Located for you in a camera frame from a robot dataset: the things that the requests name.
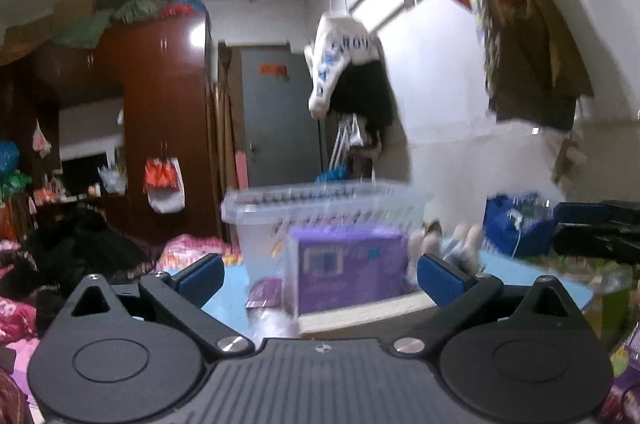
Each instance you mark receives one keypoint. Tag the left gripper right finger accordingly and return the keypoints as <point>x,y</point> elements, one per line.
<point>459,297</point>

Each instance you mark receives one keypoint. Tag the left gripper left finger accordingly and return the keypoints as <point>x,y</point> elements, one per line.
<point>177,301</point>

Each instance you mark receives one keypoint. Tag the plush toy with white feet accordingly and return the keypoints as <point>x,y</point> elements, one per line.
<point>461,249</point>

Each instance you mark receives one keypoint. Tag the purple box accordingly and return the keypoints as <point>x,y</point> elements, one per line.
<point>328,268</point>

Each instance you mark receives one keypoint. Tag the pink floral bedding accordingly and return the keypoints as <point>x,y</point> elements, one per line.
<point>184,250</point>

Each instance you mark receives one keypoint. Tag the blue shopping bag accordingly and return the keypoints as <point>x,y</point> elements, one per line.
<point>519,227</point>

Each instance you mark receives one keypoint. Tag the orange white plastic bag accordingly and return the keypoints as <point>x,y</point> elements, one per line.
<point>163,186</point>

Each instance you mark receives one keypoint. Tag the clear plastic basket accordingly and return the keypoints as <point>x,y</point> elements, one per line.
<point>262,217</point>

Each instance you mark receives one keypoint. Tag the blue plastic bag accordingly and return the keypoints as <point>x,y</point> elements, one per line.
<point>336,173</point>

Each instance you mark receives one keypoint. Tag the grey metal door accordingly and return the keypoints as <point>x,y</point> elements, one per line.
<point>281,140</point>

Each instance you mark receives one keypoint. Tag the black hanging garment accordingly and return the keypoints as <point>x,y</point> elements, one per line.
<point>364,90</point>

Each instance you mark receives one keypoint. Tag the brown wooden wardrobe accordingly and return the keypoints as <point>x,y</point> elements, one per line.
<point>160,70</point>

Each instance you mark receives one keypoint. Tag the olive hanging bags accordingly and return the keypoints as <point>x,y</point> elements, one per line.
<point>534,70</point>

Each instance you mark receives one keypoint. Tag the white hanging jacket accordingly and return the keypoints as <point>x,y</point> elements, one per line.
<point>340,40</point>

